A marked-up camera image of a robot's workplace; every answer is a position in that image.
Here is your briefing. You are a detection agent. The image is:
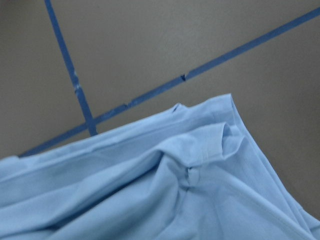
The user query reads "light blue t-shirt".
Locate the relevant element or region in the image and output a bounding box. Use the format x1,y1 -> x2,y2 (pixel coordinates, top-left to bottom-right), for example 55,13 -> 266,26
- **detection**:
0,94 -> 320,240

